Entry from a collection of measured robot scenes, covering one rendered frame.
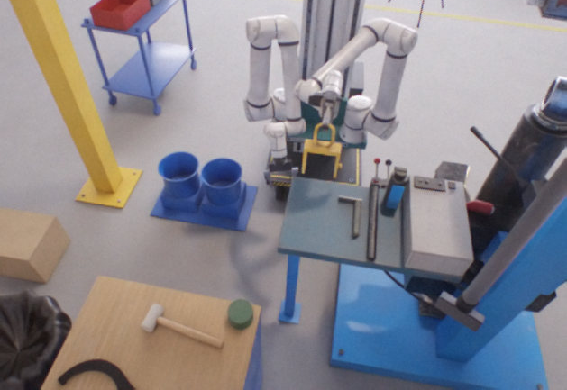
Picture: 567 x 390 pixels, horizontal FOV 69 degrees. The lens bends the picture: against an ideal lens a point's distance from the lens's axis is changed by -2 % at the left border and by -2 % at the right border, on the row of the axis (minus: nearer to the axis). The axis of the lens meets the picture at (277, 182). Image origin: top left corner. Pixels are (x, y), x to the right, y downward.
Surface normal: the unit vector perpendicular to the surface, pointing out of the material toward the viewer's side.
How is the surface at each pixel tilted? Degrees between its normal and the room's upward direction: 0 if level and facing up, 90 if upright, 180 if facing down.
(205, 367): 0
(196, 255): 0
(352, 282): 0
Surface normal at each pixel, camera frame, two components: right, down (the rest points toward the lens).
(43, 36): -0.18, 0.73
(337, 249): 0.02, -0.66
